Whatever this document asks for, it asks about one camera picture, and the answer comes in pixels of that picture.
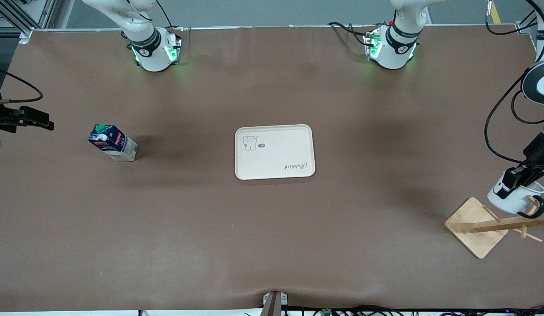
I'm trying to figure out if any aluminium frame profile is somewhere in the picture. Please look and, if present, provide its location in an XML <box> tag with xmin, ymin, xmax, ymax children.
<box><xmin>515</xmin><ymin>0</ymin><xmax>540</xmax><ymax>35</ymax></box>
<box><xmin>0</xmin><ymin>0</ymin><xmax>58</xmax><ymax>43</ymax></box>

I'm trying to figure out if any white smiley mug black handle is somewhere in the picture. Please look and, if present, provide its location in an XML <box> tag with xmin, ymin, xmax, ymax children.
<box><xmin>487</xmin><ymin>178</ymin><xmax>544</xmax><ymax>219</ymax></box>

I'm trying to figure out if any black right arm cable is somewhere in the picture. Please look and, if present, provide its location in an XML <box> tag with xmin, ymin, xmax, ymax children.
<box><xmin>0</xmin><ymin>65</ymin><xmax>44</xmax><ymax>105</ymax></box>

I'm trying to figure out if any black base power cable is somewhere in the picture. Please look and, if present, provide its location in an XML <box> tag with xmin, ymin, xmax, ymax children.
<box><xmin>328</xmin><ymin>21</ymin><xmax>374</xmax><ymax>47</ymax></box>

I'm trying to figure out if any wooden mug tree stand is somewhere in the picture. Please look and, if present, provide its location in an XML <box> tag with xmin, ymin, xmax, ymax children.
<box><xmin>444</xmin><ymin>195</ymin><xmax>544</xmax><ymax>259</ymax></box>

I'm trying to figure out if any cream rectangular tray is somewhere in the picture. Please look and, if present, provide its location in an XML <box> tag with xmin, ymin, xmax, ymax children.
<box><xmin>235</xmin><ymin>124</ymin><xmax>316</xmax><ymax>181</ymax></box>

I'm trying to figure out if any blue white milk carton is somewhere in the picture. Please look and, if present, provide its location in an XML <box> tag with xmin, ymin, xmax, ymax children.
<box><xmin>87</xmin><ymin>123</ymin><xmax>138</xmax><ymax>162</ymax></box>

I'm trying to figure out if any grey table edge bracket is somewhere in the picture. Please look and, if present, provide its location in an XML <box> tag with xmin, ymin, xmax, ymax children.
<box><xmin>263</xmin><ymin>291</ymin><xmax>289</xmax><ymax>316</ymax></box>

